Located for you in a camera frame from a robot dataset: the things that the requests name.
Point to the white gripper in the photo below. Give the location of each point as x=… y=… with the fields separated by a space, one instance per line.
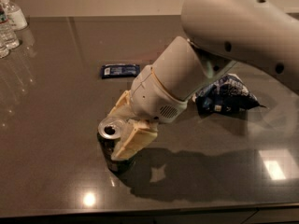
x=152 y=95

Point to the green soda can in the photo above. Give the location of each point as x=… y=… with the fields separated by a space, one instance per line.
x=108 y=135

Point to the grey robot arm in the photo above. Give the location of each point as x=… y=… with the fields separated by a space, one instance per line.
x=218 y=33

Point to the blue rxbar blueberry wrapper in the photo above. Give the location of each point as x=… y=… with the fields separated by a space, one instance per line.
x=119 y=70

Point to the blue crumpled chip bag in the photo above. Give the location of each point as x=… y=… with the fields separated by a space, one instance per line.
x=226 y=95

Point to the clear plastic water bottle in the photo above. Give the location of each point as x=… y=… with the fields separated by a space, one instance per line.
x=6 y=33

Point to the clear bottle at left edge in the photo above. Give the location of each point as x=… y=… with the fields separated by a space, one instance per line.
x=3 y=49

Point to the white hand sanitizer bottle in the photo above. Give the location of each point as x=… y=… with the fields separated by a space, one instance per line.
x=14 y=14

